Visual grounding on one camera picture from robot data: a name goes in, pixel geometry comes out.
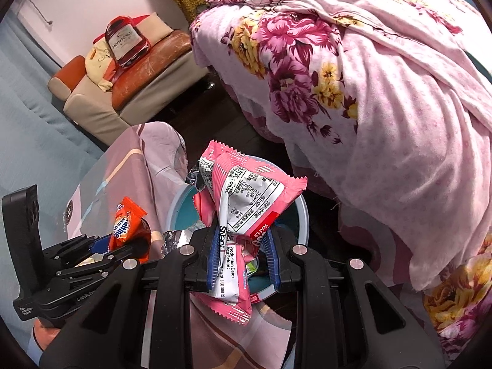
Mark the beige pillow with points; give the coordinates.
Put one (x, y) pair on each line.
(155, 27)

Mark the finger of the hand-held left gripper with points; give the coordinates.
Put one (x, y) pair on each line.
(96, 243)
(127, 251)

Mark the orange snack wrapper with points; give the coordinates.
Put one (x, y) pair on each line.
(127, 226)

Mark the pink floral blanket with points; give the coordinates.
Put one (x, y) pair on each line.
(384, 103)

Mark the silver foil wrapper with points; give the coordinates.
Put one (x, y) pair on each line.
(175, 240)

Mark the pink grey patterned tablecloth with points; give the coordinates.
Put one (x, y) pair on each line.
(153, 153)

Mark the person's left hand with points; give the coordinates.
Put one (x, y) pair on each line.
(44, 334)

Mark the grey-blue curtain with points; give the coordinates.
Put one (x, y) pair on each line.
(38, 103)

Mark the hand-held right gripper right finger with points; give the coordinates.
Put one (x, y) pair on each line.
(272, 257)

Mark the orange leather seat cushion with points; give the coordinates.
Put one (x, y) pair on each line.
(153, 61)

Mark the pink wafer wrapper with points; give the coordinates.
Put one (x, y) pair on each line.
(250, 188)

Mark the red bottle-shaped pillow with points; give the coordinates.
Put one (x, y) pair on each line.
(125, 40)

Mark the beige armchair sofa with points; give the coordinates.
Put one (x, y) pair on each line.
(100, 111)

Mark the yellow plush toy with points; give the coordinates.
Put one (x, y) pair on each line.
(98, 65)

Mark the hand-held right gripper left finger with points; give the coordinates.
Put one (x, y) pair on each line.
(213, 261)

